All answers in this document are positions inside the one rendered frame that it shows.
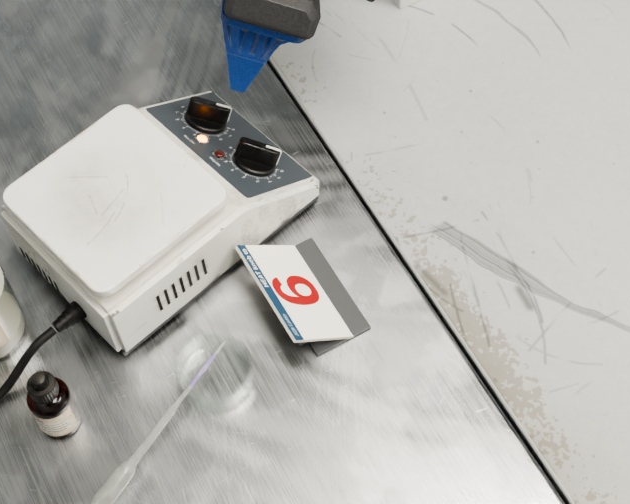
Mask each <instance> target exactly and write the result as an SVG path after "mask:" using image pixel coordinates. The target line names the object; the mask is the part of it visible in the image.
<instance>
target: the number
mask: <svg viewBox="0 0 630 504"><path fill-rule="evenodd" d="M247 249H248V250H249V252H250V253H251V255H252V257H253V258H254V260H255V261H256V263H257V265H258V266H259V268H260V269H261V271H262V273H263V274H264V276H265V277H266V279H267V281H268V282H269V284H270V285H271V287H272V289H273V290H274V292H275V293H276V295H277V297H278V298H279V300H280V301H281V303H282V305H283V306H284V308H285V309H286V311H287V313H288V314H289V316H290V317H291V319H292V321H293V322H294V324H295V325H296V327H297V329H298V330H299V332H300V333H301V335H302V337H303V336H317V335H332V334H346V332H345V331H344V329H343V328H342V326H341V325H340V323H339V321H338V320H337V318H336V317H335V315H334V314H333V312H332V311H331V309H330V308H329V306H328V305H327V303H326V301H325V300H324V298H323V297H322V295H321V294H320V292H319V291H318V289H317V288H316V286H315V284H314V283H313V281H312V280H311V278H310V277H309V275H308V274H307V272H306V271H305V269H304V268H303V266H302V264H301V263H300V261H299V260H298V258H297V257H296V255H295V254H294V252H293V251H292V249H291V248H247Z"/></svg>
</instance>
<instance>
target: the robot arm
mask: <svg viewBox="0 0 630 504"><path fill-rule="evenodd" d="M320 18H321V13H320V0H222V7H221V20H222V24H223V32H224V40H225V48H226V56H227V65H228V75H229V85H230V89H231V90H234V91H238V92H242V93H243V92H245V91H246V90H247V89H248V87H249V86H250V84H251V83H252V82H253V80H254V79H255V77H256V76H257V75H258V73H259V72H260V70H261V69H262V68H263V66H264V65H265V63H266V62H267V61H268V59H269V58H270V57H271V55H272V54H273V53H274V52H275V50H276V49H277V48H278V47H279V46H280V45H282V44H285V43H289V42H291V43H296V44H298V43H302V42H304V41H305V40H307V39H310V38H312V37H313V36H314V34H315V32H316V29H317V26H318V23H319V21H320Z"/></svg>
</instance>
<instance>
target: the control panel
mask: <svg viewBox="0 0 630 504"><path fill-rule="evenodd" d="M197 97H200V98H204V99H208V100H211V101H215V102H219V103H222V104H226V105H228V104H227V103H226V102H224V101H223V100H222V99H221V98H220V97H218V96H217V95H216V94H215V93H214V92H211V93H206V94H202V95H198V96H197ZM190 98H191V97H190ZM190 98H186V99H182V100H178V101H174V102H170V103H166V104H162V105H158V106H154V107H150V108H146V110H147V111H148V112H149V113H150V114H151V115H152V116H153V117H154V118H155V119H157V120H158V121H159V122H160V123H161V124H162V125H163V126H165V127H166V128H167V129H168V130H169V131H170V132H171V133H173V134H174V135H175V136H176V137H177V138H178V139H179V140H181V141H182V142H183V143H184V144H185V145H186V146H187V147H189V148H190V149H191V150H192V151H193V152H194V153H195V154H197V155H198V156H199V157H200V158H201V159H202V160H203V161H205V162H206V163H207V164H208V165H209V166H210V167H211V168H213V169H214V170H215V171H216V172H217V173H218V174H219V175H220V176H222V177H223V178H224V179H225V180H226V181H227V182H228V183H230V184H231V185H232V186H233V187H234V188H235V189H236V190H238V191H239V192H240V193H241V194H242V195H243V196H245V197H247V198H252V197H254V196H257V195H260V194H263V193H266V192H269V191H272V190H275V189H278V188H281V187H284V186H287V185H290V184H293V183H296V182H299V181H301V180H304V179H307V178H310V177H311V176H313V175H311V174H310V173H309V172H308V171H307V170H306V169H304V168H303V167H302V166H301V165H300V164H298V163H297V162H296V161H295V160H294V159H292V158H291V157H290V156H289V155H288V154H286V153H285V152H284V151H283V150H282V149H281V151H282V153H281V156H280V158H279V161H278V164H277V165H276V166H275V170H274V172H273V173H272V174H271V175H269V176H264V177H260V176H254V175H251V174H248V173H246V172H244V171H242V170H241V169H240V168H238V167H237V165H236V164H235V162H234V160H233V157H234V154H235V151H236V148H237V145H238V142H239V140H240V138H241V137H247V138H250V139H253V140H256V141H259V142H262V143H265V144H268V145H271V146H274V147H277V148H279V147H278V146H277V145H276V144H274V143H273V142H272V141H271V140H270V139H268V138H267V137H266V136H265V135H264V134H263V133H261V132H260V131H259V130H258V129H257V128H255V127H254V126H253V125H252V124H251V123H249V122H248V121H247V120H246V119H245V118H243V117H242V116H241V115H240V114H239V113H237V112H236V111H235V110H234V109H233V108H232V111H231V114H230V117H229V120H228V122H227V123H226V127H225V130H224V131H223V132H221V133H218V134H207V133H203V132H200V131H198V130H196V129H194V128H192V127H191V126H190V125H189V124H188V123H187V122H186V120H185V114H186V111H187V108H188V105H189V101H190ZM199 135H204V136H205V137H206V138H207V142H201V141H199V140H198V139H197V136H199ZM279 149H280V148H279ZM216 150H221V151H223V152H224V153H225V156H224V157H218V156H216V155H215V153H214V152H215V151H216Z"/></svg>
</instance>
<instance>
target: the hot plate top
mask: <svg viewBox="0 0 630 504"><path fill-rule="evenodd" d="M227 199H228V194H227V190H226V187H225V186H224V185H223V184H222V183H221V182H220V181H219V180H218V179H217V178H215V177H214V176H213V175H212V174H211V173H210V172H209V171H207V170H206V169H205V168H204V167H203V166H202V165H201V164H199V163H198V162H197V161H196V160H195V159H194V158H193V157H192V156H190V155H189V154H188V153H187V152H186V151H185V150H184V149H182V148H181V147H180V146H179V145H178V144H177V143H176V142H174V141H173V140H172V139H171V138H170V137H169V136H168V135H167V134H165V133H164V132H163V131H162V130H161V129H160V128H159V127H157V126H156V125H155V124H154V123H153V122H152V121H151V120H149V119H148V118H147V117H146V116H145V115H144V114H143V113H142V112H140V111H139V110H138V109H137V108H136V107H134V106H132V105H120V106H117V107H116V108H114V109H113V110H111V111H110V112H109V113H107V114H106V115H104V116H103V117H102V118H100V119H99V120H98V121H96V122H95V123H94V124H92V125H91V126H89V127H88V128H87V129H85V130H84V131H83V132H81V133H80V134H79V135H77V136H76V137H74V138H73V139H72V140H70V141H69V142H68V143H66V144H65V145H64V146H62V147H61V148H59V149H58V150H57V151H55V152H54V153H53V154H51V155H50V156H49V157H47V158H46V159H45V160H43V161H42V162H40V163H39V164H38V165H36V166H35V167H34V168H32V169H31V170H30V171H28V172H27V173H25V174H24V175H23V176H21V177H20V178H19V179H17V180H16V181H15V182H13V183H12V184H10V185H9V186H8V187H7V188H6V189H5V191H4V193H3V203H4V205H5V206H6V208H7V209H8V210H9V211H10V212H11V213H12V214H13V215H14V216H15V217H16V218H17V219H18V220H19V221H20V222H21V223H22V224H23V225H24V226H25V227H26V228H27V229H28V230H29V231H30V232H31V233H32V234H33V235H34V236H35V237H36V238H37V239H38V240H39V241H40V242H41V243H42V244H43V245H44V246H45V247H46V248H47V249H48V250H49V251H50V252H51V253H52V254H53V255H54V256H55V257H56V258H57V259H58V260H59V261H60V262H61V263H62V264H63V265H64V266H65V267H66V268H67V269H68V270H69V271H70V272H71V273H72V274H73V275H74V276H75V277H76V278H77V279H78V280H79V281H80V282H81V283H82V284H83V285H84V286H85V287H86V288H87V289H88V290H89V291H90V292H91V293H92V294H93V295H95V296H98V297H109V296H111V295H113V294H115V293H116V292H117V291H119V290H120V289H121V288H123V287H124V286H125V285H126V284H128V283H129V282H130V281H131V280H133V279H134V278H135V277H136V276H138V275H139V274H140V273H141V272H143V271H144V270H145V269H146V268H148V267H149V266H150V265H151V264H153V263H154V262H155V261H156V260H158V259H159V258H160V257H161V256H163V255H164V254H165V253H166V252H168V251H169V250H170V249H171V248H173V247H174V246H175V245H177V244H178V243H179V242H180V241H182V240H183V239H184V238H185V237H187V236H188V235H189V234H190V233H192V232H193V231H194V230H195V229H197V228H198V227H199V226H200V225H202V224H203V223H204V222H205V221H207V220H208V219H209V218H210V217H212V216H213V215H214V214H215V213H217V212H218V211H219V210H220V209H222V208H223V207H224V206H225V204H226V202H227Z"/></svg>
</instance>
